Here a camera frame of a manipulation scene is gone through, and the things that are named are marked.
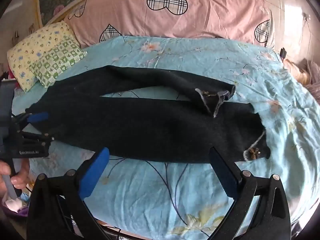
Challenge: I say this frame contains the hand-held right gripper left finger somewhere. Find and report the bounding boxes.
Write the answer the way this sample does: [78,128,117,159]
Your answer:
[26,147,110,240]

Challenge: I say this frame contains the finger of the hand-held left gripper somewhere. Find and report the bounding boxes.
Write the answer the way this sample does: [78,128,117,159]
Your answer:
[11,112,50,128]
[20,129,55,143]

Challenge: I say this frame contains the yellow and green floral pillow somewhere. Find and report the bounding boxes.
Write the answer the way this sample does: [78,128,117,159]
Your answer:
[7,21,88,92]

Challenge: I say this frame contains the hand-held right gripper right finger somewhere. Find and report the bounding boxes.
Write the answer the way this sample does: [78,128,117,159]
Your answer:
[209,147,292,240]

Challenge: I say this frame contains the purple plastic basin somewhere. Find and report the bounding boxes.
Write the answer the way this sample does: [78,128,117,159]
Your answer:
[0,200,30,222]

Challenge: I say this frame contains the beige pink cloth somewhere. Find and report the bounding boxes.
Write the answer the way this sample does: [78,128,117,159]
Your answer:
[284,59,320,98]

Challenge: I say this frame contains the black pants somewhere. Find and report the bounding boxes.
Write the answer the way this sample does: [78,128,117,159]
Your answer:
[25,65,271,164]

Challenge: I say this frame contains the blue floral bedsheet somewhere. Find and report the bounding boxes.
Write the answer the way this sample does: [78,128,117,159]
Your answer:
[11,35,320,237]

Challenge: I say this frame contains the pink quilt with plaid hearts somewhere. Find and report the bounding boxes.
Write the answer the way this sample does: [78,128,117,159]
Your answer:
[64,0,275,48]

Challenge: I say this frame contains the person's left hand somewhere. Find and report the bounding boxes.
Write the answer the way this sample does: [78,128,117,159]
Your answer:
[0,159,30,190]

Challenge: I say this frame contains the cream bed headboard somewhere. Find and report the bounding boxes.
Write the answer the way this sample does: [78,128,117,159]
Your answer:
[41,0,105,27]

